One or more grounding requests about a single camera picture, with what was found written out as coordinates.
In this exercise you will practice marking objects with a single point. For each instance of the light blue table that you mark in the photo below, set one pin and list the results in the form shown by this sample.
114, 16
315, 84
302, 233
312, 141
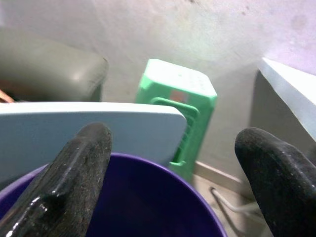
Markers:
291, 85

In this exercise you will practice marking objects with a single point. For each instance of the grey-green leather sofa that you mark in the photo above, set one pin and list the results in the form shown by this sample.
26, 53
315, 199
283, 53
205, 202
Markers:
49, 66

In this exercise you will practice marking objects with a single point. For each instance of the purple plastic rubbish bin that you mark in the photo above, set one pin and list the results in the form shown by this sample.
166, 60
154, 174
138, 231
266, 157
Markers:
153, 197

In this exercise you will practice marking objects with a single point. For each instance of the green plastic stool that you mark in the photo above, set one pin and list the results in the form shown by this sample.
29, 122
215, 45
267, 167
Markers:
172, 81

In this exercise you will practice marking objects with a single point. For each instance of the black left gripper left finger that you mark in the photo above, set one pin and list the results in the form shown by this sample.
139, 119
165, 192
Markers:
74, 172

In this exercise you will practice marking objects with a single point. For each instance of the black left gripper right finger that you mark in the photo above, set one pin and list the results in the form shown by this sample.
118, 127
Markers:
284, 187

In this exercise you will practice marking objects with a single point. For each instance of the light blue small chair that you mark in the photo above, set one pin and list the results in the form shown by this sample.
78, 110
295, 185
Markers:
37, 128

